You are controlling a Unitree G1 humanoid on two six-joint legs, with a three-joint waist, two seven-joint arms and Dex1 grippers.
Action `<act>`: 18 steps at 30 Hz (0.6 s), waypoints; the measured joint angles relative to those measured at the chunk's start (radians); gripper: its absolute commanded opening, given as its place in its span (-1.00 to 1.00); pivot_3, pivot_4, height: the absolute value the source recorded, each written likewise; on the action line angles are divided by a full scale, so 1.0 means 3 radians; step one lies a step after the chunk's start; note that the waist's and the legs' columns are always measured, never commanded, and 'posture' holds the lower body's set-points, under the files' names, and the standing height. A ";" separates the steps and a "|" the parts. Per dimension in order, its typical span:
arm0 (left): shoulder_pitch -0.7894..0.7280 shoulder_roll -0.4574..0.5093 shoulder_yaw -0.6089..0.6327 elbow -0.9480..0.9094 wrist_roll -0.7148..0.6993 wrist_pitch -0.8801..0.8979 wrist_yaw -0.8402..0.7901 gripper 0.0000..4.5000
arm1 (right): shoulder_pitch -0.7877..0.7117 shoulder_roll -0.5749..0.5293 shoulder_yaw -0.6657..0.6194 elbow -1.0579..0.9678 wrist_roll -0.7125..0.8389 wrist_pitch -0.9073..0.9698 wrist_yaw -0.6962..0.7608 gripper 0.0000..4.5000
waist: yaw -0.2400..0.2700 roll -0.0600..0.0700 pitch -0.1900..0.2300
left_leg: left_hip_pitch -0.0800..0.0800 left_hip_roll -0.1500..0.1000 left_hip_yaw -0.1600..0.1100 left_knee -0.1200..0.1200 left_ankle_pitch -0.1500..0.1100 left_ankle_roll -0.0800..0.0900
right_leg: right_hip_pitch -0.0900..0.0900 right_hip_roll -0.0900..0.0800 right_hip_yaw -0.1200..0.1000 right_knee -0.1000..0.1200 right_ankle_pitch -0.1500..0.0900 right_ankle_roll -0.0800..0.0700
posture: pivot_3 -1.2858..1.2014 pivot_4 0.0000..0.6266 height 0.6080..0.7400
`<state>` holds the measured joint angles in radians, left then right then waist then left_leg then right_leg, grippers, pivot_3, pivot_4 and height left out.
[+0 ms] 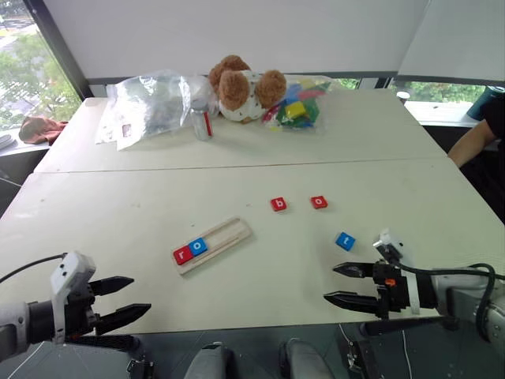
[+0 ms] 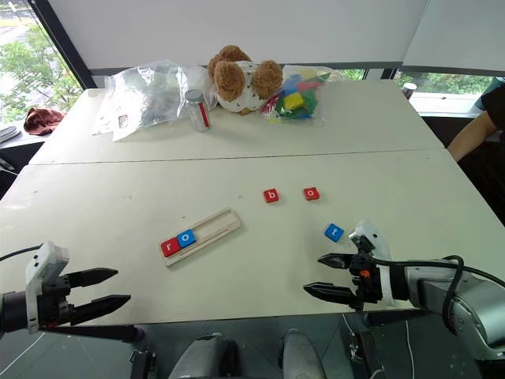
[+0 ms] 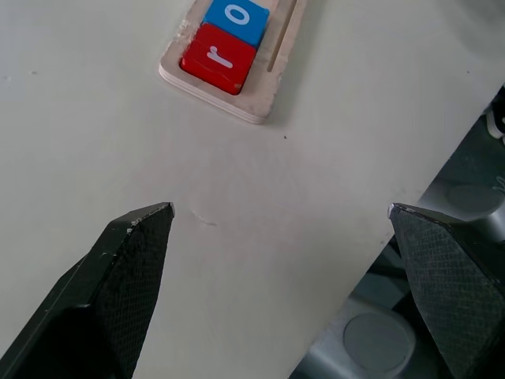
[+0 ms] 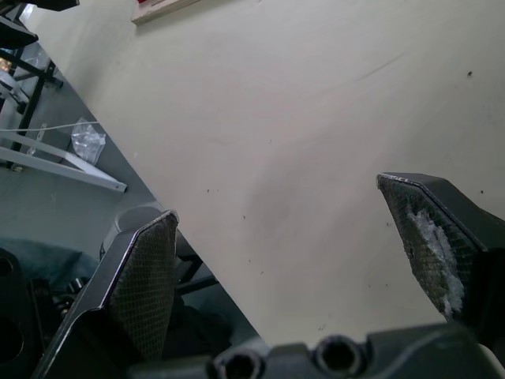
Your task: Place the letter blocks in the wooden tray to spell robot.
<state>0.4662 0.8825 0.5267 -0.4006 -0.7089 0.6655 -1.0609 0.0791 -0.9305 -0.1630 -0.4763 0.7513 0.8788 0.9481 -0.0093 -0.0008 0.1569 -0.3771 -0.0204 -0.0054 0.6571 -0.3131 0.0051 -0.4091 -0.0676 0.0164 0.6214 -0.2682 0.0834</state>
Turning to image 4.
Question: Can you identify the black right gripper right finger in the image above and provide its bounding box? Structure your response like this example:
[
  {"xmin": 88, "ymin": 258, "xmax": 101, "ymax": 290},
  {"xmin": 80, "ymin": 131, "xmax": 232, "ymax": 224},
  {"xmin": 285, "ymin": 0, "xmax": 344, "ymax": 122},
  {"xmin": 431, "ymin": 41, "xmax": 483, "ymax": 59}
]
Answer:
[{"xmin": 376, "ymin": 172, "xmax": 505, "ymax": 352}]

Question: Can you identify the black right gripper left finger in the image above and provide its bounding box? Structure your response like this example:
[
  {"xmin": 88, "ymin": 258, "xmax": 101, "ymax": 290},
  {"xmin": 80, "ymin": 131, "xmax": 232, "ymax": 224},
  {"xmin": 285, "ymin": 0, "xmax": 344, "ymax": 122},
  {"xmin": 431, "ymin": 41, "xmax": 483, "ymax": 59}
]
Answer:
[{"xmin": 31, "ymin": 210, "xmax": 178, "ymax": 379}]

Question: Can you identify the wooden tile holder tray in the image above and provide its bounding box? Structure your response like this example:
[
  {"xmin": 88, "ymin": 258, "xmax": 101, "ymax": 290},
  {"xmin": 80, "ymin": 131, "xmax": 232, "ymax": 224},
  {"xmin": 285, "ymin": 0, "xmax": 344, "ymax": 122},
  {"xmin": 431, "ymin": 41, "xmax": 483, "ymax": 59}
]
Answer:
[{"xmin": 131, "ymin": 0, "xmax": 222, "ymax": 25}]

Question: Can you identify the white round tube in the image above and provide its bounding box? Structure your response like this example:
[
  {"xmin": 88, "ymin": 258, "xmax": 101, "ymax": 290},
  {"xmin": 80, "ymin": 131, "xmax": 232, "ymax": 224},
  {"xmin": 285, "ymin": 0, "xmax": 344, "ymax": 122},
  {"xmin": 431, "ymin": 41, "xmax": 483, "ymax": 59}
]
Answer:
[{"xmin": 103, "ymin": 205, "xmax": 163, "ymax": 257}]

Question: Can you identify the small clear plastic bag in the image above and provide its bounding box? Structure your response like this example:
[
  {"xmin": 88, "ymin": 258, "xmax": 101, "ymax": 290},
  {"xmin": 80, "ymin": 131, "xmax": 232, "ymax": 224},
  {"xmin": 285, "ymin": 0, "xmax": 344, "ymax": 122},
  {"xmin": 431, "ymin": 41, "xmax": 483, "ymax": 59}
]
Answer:
[{"xmin": 70, "ymin": 117, "xmax": 107, "ymax": 165}]

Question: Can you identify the white metal floor frame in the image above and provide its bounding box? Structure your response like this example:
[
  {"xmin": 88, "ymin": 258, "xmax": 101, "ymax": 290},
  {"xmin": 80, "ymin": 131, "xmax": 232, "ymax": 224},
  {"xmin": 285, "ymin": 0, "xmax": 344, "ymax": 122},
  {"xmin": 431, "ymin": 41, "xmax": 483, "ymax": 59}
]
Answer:
[{"xmin": 0, "ymin": 129, "xmax": 128, "ymax": 193}]

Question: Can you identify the thin white floor cable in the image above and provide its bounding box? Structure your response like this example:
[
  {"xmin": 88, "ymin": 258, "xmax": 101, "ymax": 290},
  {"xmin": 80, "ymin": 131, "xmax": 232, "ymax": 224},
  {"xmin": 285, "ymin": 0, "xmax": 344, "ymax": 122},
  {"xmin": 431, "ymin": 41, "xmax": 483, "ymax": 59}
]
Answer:
[{"xmin": 0, "ymin": 123, "xmax": 98, "ymax": 133}]

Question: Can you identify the black metal stand frame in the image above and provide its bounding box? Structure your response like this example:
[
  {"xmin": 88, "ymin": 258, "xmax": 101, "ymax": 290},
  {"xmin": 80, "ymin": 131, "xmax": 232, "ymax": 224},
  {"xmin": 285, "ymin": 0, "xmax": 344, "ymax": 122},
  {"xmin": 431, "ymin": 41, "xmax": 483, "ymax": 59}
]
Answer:
[{"xmin": 0, "ymin": 43, "xmax": 65, "ymax": 159}]

